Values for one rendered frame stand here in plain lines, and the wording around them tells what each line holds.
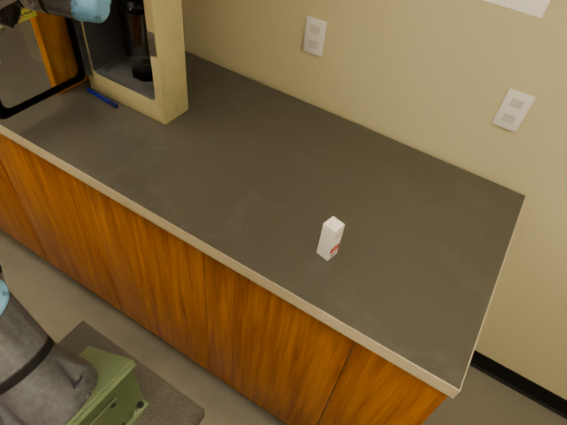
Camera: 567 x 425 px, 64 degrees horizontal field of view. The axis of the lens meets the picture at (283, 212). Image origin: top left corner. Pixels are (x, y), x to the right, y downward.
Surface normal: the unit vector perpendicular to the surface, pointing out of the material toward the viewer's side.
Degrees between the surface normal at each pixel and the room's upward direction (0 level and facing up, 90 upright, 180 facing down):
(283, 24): 90
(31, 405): 36
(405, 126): 90
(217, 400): 0
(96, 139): 0
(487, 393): 0
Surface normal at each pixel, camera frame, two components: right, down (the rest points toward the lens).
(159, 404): 0.10, -0.68
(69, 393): 0.62, -0.46
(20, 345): 0.83, -0.27
